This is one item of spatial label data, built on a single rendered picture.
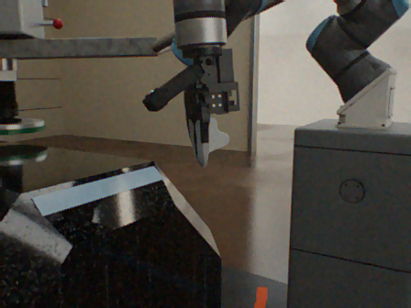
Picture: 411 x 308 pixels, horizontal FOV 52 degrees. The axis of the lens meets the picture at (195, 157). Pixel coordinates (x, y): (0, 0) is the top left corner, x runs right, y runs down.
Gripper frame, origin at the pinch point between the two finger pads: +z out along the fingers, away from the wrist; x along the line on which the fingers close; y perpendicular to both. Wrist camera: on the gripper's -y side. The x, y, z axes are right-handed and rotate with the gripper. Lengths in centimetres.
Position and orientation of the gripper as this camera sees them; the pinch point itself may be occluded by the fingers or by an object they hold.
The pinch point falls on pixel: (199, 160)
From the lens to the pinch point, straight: 78.1
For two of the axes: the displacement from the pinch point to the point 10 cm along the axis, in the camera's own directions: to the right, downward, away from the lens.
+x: -3.3, -1.4, 9.3
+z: 0.8, 9.8, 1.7
